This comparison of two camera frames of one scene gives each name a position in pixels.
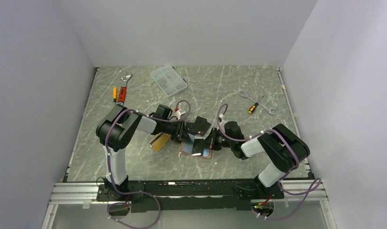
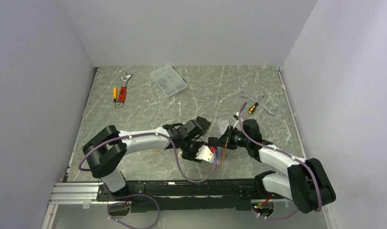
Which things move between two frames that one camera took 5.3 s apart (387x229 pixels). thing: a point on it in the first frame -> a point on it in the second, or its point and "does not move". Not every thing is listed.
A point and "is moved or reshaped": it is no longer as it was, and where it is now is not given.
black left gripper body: (173, 129) -> (190, 148)
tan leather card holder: (200, 147) is moved or reshaped
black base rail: (147, 196) does not move
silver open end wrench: (268, 109) does not move
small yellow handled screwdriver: (115, 94) does not move
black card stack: (200, 127) does not move
